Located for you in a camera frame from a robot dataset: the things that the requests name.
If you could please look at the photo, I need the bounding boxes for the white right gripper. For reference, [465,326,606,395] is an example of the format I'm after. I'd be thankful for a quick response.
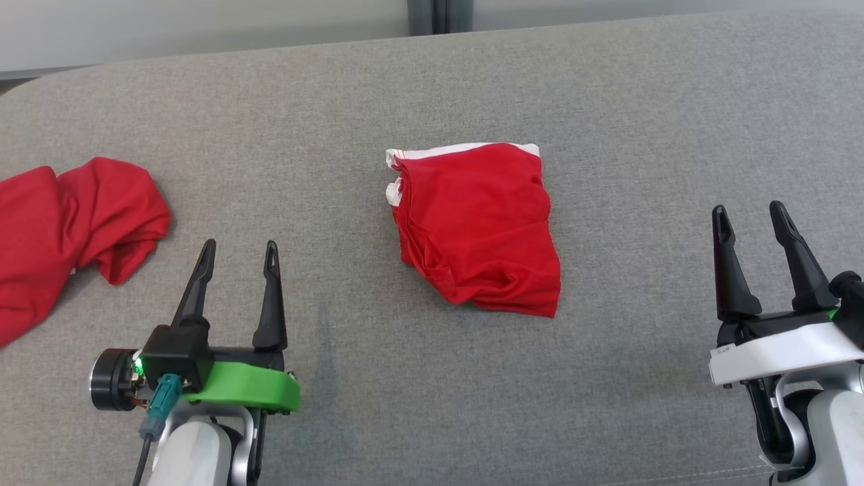
[709,200,864,389]

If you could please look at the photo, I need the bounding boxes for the red Bulls basketball shorts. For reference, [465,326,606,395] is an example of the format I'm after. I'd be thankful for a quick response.
[385,142,562,319]

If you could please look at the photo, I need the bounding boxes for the left cable with teal plug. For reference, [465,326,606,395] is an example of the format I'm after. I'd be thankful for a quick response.
[132,375,184,486]

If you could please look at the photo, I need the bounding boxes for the red Bulls basketball jersey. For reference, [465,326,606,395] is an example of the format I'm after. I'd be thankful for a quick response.
[0,157,172,349]

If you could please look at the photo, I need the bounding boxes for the grey fabric sofa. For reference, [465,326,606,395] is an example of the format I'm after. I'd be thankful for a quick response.
[0,8,864,486]

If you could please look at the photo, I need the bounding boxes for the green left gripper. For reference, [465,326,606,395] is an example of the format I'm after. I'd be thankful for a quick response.
[171,238,301,414]

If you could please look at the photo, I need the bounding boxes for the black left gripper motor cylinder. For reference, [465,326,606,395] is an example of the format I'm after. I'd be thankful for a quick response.
[88,348,144,412]

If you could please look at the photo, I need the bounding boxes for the grey upright post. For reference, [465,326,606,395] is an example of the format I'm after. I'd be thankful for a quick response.
[407,0,473,36]

